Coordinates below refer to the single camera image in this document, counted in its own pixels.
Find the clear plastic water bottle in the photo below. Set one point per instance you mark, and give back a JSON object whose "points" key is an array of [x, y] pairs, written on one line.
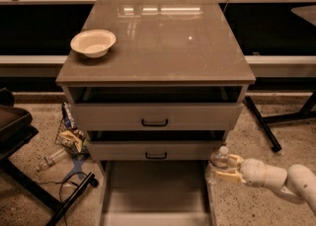
{"points": [[218, 161]]}

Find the white paper bowl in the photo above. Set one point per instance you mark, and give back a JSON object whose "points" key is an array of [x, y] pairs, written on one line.
{"points": [[93, 43]]}

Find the black stand legs left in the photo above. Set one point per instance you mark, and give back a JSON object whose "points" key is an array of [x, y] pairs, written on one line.
{"points": [[57, 205]]}

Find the empty bottle on floor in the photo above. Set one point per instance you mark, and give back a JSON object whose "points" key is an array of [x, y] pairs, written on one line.
{"points": [[51, 160]]}

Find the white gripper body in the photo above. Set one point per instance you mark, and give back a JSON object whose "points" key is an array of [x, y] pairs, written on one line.
{"points": [[253, 171]]}

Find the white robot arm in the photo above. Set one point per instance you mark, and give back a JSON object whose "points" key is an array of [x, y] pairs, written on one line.
{"points": [[297, 184]]}

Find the black chair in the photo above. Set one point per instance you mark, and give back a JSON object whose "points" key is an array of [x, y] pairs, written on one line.
{"points": [[16, 128]]}

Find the top grey drawer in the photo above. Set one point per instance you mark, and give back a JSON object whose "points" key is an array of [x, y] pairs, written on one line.
{"points": [[136, 117]]}

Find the black stand base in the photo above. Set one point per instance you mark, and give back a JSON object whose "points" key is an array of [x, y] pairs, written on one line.
{"points": [[306, 112]]}

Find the middle grey drawer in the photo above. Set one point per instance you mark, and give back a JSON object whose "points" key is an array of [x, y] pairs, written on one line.
{"points": [[152, 150]]}

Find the wire basket with snack bags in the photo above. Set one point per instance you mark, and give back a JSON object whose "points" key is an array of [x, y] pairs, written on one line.
{"points": [[70, 136]]}

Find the bottom grey open drawer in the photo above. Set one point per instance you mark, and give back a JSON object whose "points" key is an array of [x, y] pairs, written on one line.
{"points": [[155, 193]]}

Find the grey drawer cabinet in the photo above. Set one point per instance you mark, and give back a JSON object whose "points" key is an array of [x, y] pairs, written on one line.
{"points": [[167, 52]]}

